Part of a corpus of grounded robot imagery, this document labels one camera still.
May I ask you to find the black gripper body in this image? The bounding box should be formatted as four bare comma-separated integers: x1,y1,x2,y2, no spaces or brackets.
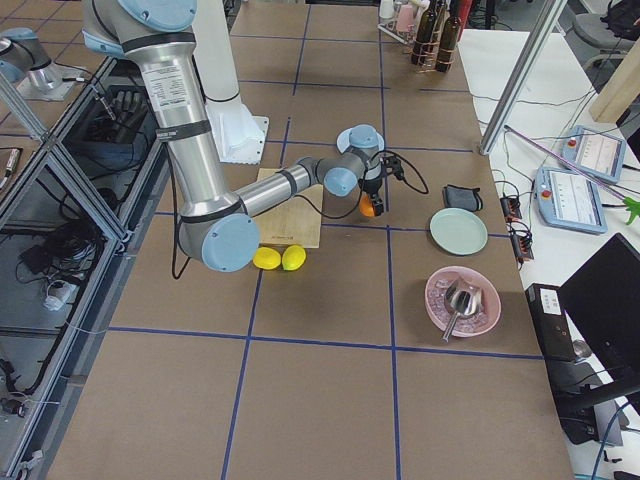
360,176,383,201

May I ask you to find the orange fruit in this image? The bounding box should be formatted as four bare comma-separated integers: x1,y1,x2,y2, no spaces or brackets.
358,196,376,218

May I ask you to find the light blue plate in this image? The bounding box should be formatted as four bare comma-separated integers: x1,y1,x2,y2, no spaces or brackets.
336,128,385,153

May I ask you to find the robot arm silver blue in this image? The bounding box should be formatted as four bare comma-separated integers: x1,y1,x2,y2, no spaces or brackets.
1,27,77,101
83,1,385,272

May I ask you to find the light green plate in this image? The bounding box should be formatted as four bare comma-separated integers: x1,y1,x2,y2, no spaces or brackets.
429,208,488,256

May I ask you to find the bamboo cutting board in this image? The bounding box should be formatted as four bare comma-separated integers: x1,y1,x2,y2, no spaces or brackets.
253,184,324,249

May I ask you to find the yellow lemon far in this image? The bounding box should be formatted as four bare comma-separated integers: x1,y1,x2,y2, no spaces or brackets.
281,245,307,271

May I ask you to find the yellow lemon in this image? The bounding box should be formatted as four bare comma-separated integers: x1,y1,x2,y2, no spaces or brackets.
253,246,282,270
281,245,307,271

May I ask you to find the pink bowl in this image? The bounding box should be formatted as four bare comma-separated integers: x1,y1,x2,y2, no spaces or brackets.
424,266,501,342

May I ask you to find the yellow lemon near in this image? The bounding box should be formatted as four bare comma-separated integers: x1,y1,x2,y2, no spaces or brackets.
253,246,282,270

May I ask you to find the metal scoop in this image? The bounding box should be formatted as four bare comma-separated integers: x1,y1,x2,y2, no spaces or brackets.
442,278,483,342

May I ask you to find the black power strip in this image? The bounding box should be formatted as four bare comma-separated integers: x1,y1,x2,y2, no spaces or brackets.
500,195,534,267

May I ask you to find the dark wine bottle upright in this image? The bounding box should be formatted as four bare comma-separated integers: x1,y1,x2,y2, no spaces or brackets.
410,1,437,65

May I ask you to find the dark wine bottle middle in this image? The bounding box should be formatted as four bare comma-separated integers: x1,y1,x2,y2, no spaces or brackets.
435,1,461,73

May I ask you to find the pink cup upper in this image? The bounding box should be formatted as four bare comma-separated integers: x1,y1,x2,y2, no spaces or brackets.
395,4,414,33

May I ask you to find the teach pendant tablet near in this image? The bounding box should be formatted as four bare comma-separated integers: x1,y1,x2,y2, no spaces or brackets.
534,166,607,235

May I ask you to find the teach pendant tablet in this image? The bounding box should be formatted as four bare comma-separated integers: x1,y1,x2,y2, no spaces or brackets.
562,125,627,184
534,166,607,235

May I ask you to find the teach pendant tablet far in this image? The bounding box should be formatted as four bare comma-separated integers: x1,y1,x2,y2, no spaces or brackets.
562,125,627,184

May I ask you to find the black computer monitor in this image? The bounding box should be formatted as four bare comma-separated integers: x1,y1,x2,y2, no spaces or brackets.
559,233,639,378

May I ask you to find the metal reacher stick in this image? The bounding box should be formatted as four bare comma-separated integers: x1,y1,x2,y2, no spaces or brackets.
504,124,640,226

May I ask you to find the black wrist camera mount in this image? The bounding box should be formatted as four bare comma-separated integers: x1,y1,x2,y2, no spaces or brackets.
381,155,405,181

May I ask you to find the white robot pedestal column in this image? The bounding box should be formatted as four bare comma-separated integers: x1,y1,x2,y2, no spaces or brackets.
192,0,269,165

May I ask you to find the copper wire bottle rack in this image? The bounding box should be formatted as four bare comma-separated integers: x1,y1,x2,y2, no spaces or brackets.
416,15,444,73

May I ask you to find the aluminium frame post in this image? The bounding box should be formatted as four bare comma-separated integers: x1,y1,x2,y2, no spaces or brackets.
479,0,568,155

